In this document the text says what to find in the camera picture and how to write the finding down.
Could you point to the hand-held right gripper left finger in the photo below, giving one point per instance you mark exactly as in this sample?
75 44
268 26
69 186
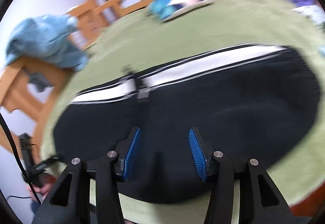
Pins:
132 153

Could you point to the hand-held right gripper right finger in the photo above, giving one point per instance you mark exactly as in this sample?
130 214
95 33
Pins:
196 153

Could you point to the black pants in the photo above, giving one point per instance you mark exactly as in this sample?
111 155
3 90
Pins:
228 117

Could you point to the person's left hand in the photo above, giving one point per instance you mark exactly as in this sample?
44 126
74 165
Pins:
40 190

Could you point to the green fleece blanket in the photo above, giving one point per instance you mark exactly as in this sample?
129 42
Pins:
203 26

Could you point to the geometric patterned pillow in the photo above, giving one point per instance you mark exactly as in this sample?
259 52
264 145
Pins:
167 7

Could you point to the white floral pillow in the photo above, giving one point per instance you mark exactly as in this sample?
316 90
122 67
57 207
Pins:
312 13

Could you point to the wooden bed frame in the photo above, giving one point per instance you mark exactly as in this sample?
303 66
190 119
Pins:
20 71

